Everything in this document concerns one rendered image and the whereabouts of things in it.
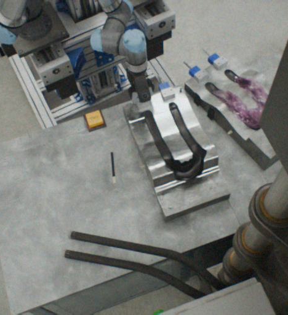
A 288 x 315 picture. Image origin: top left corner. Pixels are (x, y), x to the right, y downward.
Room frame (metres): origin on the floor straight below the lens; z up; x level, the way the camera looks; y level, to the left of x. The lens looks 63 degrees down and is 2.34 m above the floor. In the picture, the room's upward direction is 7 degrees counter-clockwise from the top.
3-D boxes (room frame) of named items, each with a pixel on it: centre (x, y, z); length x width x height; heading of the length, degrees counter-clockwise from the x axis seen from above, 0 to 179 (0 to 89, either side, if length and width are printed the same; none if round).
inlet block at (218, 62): (1.18, -0.35, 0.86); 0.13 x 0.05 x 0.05; 30
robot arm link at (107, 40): (1.05, 0.07, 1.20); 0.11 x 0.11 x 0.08; 66
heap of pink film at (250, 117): (0.92, -0.44, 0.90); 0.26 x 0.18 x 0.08; 30
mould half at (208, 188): (0.76, -0.12, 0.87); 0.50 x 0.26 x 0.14; 13
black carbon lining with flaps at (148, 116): (0.78, -0.12, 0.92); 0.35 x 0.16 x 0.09; 13
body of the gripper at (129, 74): (1.00, -0.01, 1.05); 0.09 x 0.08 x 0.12; 13
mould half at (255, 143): (0.92, -0.45, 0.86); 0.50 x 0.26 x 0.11; 30
